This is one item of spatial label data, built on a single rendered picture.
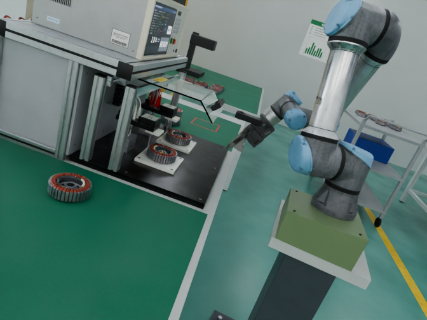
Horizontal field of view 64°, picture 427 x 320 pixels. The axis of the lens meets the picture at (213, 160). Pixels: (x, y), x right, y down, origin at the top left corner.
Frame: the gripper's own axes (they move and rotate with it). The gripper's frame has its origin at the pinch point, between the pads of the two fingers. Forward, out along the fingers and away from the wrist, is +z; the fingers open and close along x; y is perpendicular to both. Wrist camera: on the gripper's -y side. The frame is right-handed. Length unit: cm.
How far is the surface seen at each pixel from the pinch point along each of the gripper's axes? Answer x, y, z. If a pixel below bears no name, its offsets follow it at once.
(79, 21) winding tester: -32, -66, 0
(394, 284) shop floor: 85, 170, -1
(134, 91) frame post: -44, -36, -2
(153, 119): -25.8, -28.1, 7.2
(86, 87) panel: -41, -48, 11
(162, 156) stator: -29.4, -16.1, 12.6
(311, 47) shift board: 508, 30, -88
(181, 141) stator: -4.9, -15.0, 12.9
